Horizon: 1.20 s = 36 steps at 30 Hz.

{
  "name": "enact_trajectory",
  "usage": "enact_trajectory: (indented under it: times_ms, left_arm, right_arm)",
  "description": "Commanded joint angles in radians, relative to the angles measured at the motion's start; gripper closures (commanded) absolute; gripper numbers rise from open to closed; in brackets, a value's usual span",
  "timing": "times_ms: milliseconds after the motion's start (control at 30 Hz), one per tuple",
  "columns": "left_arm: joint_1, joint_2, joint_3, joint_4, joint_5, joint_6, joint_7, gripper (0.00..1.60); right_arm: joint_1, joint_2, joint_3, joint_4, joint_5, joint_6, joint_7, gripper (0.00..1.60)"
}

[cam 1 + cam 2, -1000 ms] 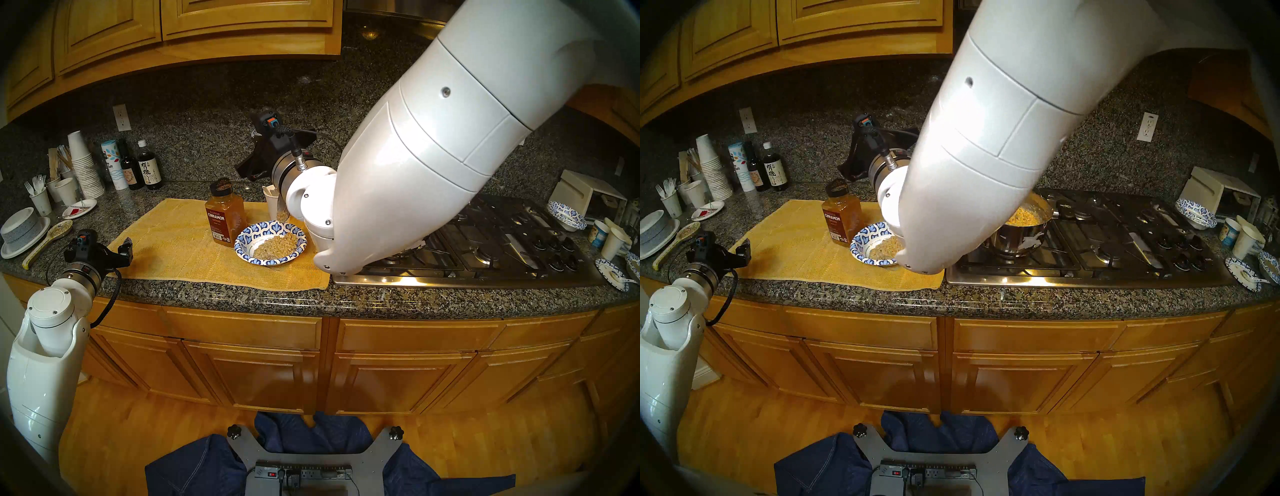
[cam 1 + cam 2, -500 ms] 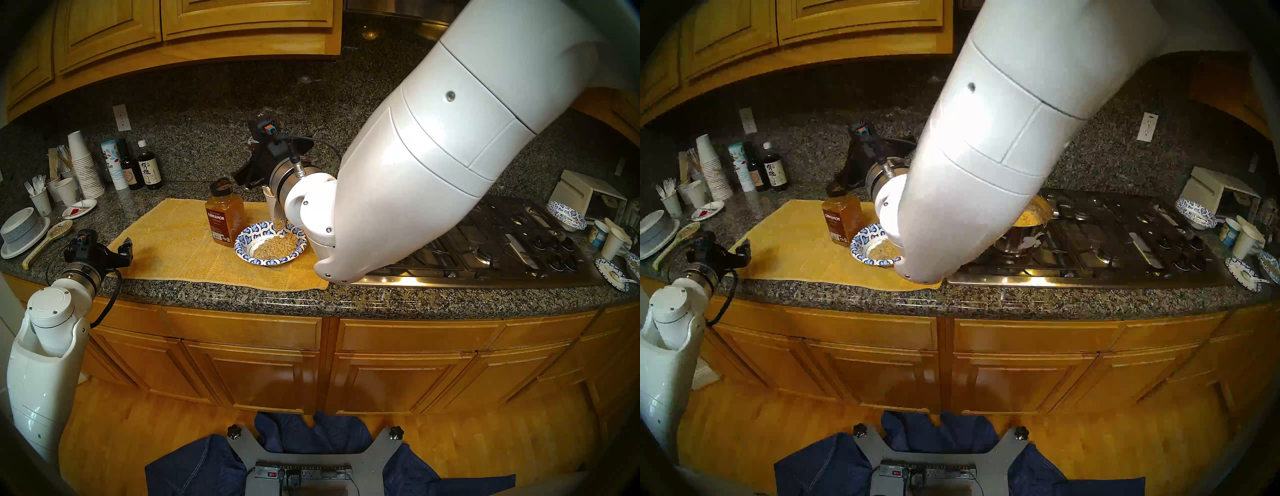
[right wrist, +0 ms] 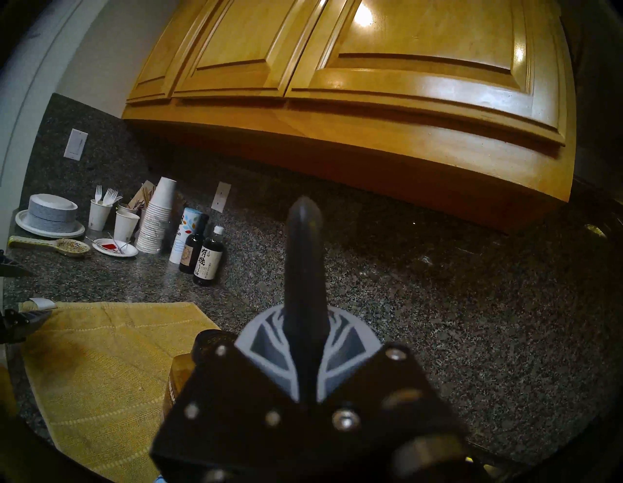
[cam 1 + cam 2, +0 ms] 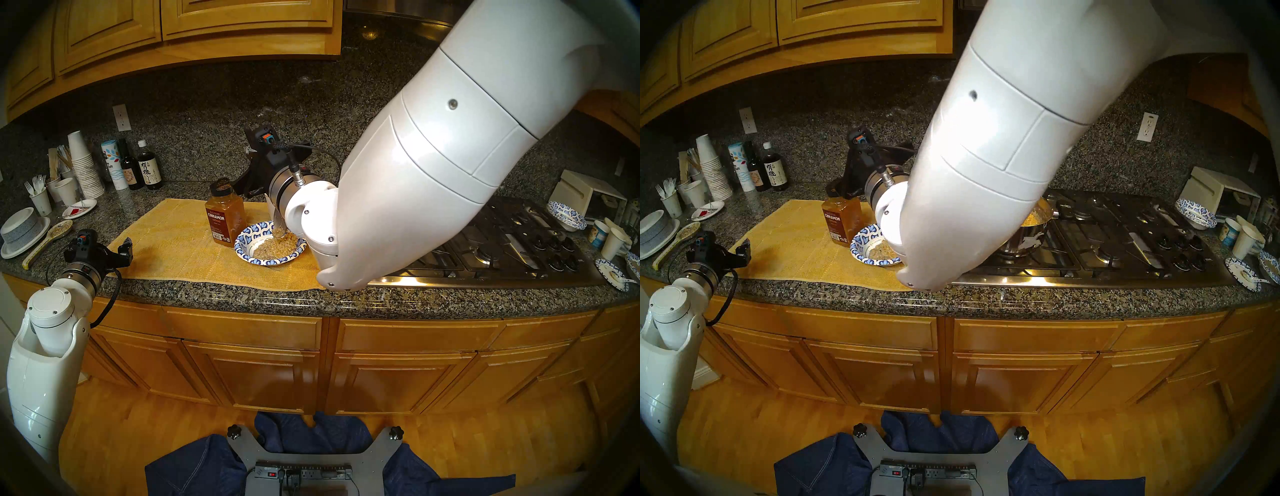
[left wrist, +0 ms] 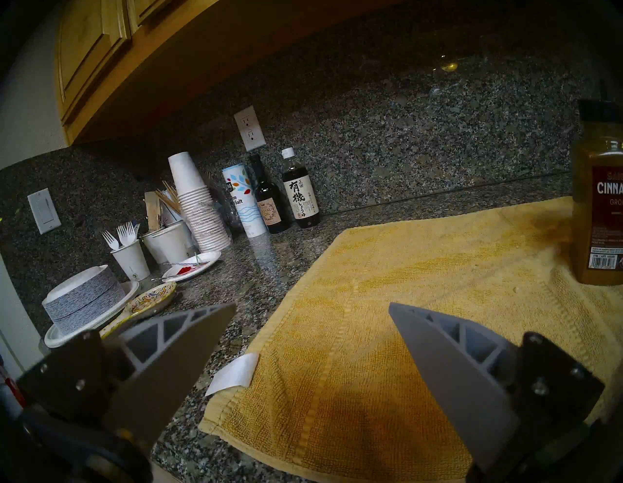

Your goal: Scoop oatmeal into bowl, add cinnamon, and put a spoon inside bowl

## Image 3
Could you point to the large white plate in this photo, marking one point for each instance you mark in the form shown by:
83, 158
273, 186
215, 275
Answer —
29, 225

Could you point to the dark oil bottle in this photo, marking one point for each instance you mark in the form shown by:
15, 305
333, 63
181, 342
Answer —
191, 253

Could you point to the grey stack of paper plates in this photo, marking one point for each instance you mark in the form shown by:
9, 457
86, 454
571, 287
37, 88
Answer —
52, 212

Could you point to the white wall outlet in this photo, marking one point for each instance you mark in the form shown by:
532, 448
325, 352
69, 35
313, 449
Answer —
221, 197

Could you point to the soy sauce bottle white cap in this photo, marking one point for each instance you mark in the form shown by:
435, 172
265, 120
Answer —
208, 263

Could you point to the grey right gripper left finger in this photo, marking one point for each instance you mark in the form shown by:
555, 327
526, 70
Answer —
229, 414

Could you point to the white light switch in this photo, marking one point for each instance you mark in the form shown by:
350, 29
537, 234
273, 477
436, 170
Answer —
76, 144

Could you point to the stack of white paper cups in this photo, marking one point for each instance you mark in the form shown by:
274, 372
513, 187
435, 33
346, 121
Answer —
158, 214

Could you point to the wooden spoon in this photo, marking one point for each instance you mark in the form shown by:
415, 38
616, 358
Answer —
68, 247

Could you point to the white paper cup with forks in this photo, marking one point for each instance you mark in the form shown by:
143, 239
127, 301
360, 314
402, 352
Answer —
100, 216

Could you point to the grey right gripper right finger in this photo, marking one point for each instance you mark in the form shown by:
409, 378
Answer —
389, 404

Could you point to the bundle of wooden stir sticks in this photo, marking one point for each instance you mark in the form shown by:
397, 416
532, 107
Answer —
147, 192

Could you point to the small white plate red stain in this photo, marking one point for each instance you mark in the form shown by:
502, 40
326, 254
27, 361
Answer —
117, 248

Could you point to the white plastic fork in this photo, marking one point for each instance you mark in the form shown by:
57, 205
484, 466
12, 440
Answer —
108, 195
98, 194
115, 197

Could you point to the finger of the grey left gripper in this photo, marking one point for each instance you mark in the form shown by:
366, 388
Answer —
12, 268
19, 321

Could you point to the white salt canister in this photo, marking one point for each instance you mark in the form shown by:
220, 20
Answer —
184, 229

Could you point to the yellow terry towel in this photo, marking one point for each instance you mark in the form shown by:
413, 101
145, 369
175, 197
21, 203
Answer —
107, 370

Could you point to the ground cinnamon jar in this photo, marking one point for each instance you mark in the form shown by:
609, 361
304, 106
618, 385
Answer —
177, 377

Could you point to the wooden upper cabinets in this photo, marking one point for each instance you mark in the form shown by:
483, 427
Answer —
389, 97

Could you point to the flat wooden cutlery pack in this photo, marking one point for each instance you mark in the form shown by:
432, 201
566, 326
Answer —
136, 198

